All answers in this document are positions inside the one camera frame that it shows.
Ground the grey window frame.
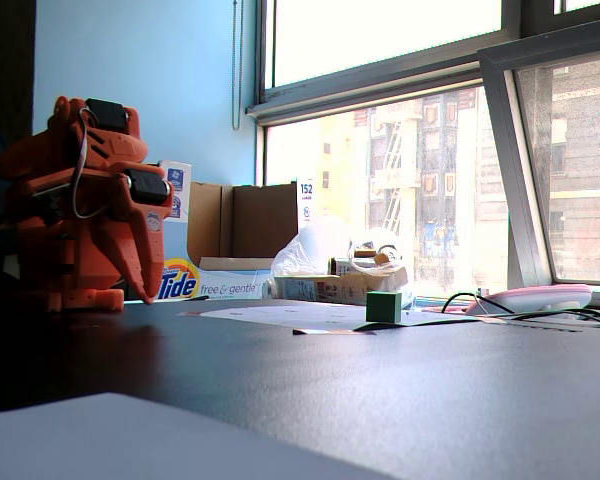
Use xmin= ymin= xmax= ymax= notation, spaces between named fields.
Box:
xmin=244 ymin=0 xmax=600 ymax=186

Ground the white plastic bag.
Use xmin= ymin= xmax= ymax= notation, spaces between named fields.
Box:
xmin=271 ymin=215 xmax=354 ymax=277

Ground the black cable with plug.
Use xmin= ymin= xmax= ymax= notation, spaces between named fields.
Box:
xmin=472 ymin=305 xmax=600 ymax=332

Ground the thin black cable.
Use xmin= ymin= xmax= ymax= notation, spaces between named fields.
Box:
xmin=439 ymin=291 xmax=516 ymax=315

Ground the beaded blind cord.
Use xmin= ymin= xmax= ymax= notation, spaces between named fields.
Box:
xmin=230 ymin=0 xmax=245 ymax=132

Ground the white and pink device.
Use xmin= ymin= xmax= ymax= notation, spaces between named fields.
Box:
xmin=463 ymin=283 xmax=594 ymax=317

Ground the grey leaning window screen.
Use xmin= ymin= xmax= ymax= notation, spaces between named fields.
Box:
xmin=477 ymin=14 xmax=600 ymax=296

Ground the Tide detergent cardboard box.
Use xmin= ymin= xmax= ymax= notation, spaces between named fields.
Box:
xmin=154 ymin=159 xmax=316 ymax=302

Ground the orange gripper black servo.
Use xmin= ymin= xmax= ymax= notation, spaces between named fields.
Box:
xmin=109 ymin=160 xmax=176 ymax=305

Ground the green cube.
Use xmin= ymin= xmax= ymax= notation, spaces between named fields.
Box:
xmin=365 ymin=290 xmax=404 ymax=325

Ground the clear plastic bag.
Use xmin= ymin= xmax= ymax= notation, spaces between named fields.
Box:
xmin=347 ymin=227 xmax=407 ymax=275

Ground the white paper grid sheet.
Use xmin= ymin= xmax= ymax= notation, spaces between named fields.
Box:
xmin=177 ymin=301 xmax=481 ymax=333

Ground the white flat board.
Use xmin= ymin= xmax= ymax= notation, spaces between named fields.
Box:
xmin=0 ymin=392 xmax=397 ymax=480

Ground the printed flat carton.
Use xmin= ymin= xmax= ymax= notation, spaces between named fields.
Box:
xmin=273 ymin=267 xmax=411 ymax=306

